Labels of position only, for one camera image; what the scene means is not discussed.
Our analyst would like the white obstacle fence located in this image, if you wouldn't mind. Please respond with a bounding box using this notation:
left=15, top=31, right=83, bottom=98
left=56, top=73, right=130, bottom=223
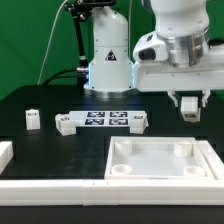
left=0, top=140, right=224, bottom=206

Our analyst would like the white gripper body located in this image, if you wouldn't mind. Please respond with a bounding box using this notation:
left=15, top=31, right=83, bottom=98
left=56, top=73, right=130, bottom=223
left=134, top=63, right=224, bottom=92

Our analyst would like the white marker base plate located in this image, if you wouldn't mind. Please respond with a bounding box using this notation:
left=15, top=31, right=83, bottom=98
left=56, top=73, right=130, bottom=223
left=69, top=111, right=148, bottom=127

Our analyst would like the white square table top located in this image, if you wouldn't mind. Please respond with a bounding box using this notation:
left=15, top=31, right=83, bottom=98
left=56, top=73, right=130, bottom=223
left=104, top=136, right=215, bottom=180

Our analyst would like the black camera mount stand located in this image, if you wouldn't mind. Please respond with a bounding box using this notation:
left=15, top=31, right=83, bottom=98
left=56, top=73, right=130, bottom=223
left=64, top=0, right=118, bottom=86

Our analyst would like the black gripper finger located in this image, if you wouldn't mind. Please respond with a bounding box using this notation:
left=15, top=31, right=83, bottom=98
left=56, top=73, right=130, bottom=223
left=201, top=90, right=211, bottom=108
left=167, top=90, right=178, bottom=107

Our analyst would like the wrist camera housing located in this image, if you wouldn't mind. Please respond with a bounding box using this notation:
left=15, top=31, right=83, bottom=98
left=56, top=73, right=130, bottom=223
left=133, top=32, right=168, bottom=62

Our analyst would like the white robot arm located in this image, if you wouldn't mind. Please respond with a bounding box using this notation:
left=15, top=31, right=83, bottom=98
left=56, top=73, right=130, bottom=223
left=85, top=0, right=224, bottom=103

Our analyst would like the grey cable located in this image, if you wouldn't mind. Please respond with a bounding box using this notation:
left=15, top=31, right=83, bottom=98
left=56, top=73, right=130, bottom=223
left=37, top=0, right=69, bottom=86

